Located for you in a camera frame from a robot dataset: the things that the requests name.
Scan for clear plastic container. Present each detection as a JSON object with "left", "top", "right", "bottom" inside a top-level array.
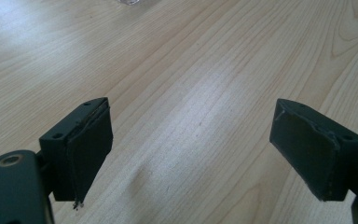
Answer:
[{"left": 116, "top": 0, "right": 142, "bottom": 7}]

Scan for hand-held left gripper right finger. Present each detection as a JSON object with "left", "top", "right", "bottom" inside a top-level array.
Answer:
[{"left": 268, "top": 98, "right": 358, "bottom": 203}]

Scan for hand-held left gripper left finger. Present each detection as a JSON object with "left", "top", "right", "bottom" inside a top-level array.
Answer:
[{"left": 38, "top": 96, "right": 115, "bottom": 210}]

